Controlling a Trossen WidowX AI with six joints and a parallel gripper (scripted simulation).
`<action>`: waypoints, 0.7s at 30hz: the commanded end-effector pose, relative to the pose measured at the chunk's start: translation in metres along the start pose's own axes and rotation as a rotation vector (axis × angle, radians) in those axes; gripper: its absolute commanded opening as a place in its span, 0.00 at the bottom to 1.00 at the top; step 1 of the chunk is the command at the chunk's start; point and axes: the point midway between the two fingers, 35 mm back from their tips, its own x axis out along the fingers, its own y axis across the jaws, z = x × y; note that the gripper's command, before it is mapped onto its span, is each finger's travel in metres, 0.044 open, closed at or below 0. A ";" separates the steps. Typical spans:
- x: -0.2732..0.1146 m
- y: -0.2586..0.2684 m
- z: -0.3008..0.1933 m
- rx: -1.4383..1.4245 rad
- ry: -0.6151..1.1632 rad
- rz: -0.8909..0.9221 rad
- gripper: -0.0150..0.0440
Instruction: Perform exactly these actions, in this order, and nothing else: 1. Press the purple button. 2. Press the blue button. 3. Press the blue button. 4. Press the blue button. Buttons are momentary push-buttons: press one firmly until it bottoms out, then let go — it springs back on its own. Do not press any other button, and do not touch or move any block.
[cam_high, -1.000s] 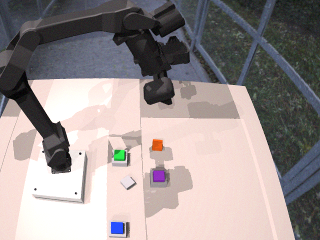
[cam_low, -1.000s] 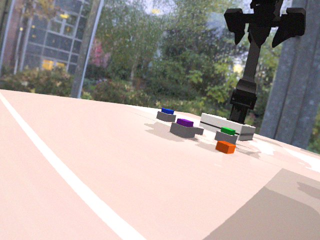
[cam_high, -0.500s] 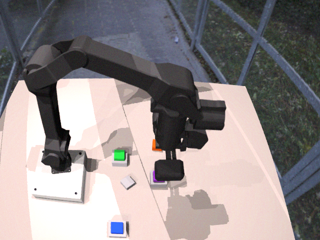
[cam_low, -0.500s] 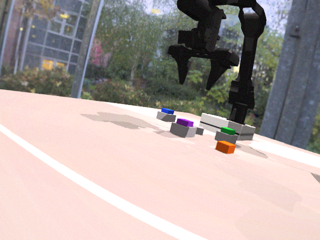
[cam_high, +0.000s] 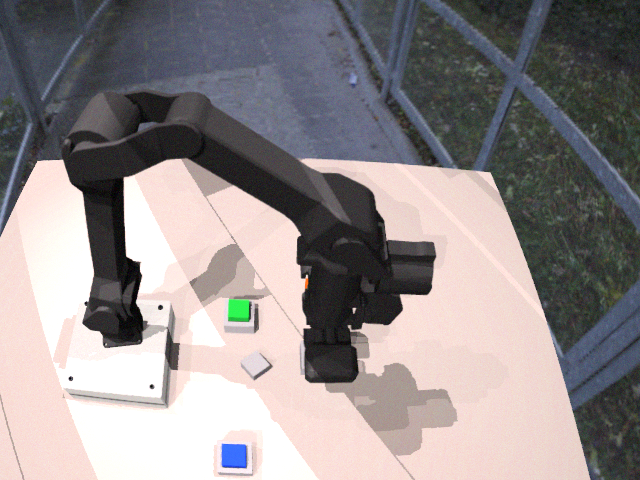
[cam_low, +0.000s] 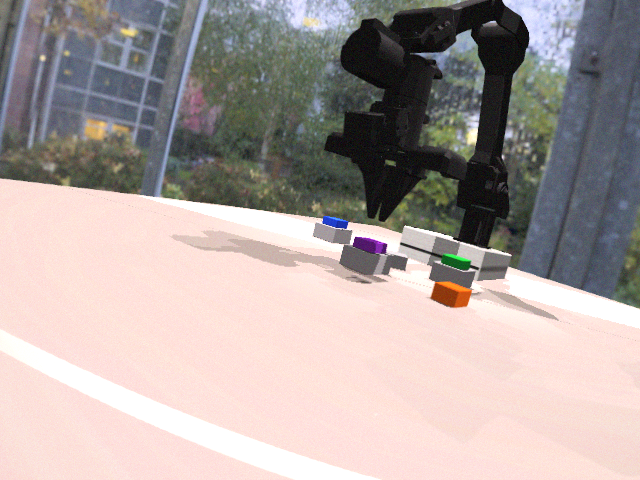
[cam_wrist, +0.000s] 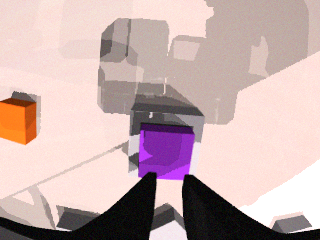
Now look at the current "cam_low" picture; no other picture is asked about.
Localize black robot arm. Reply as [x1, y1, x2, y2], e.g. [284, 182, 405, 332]
[340, 0, 530, 250]

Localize orange block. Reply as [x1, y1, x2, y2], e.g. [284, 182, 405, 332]
[430, 282, 472, 308]

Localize purple button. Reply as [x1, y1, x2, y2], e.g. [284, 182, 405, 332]
[339, 236, 393, 275]

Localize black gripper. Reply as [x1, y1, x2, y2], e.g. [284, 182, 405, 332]
[324, 94, 468, 222]

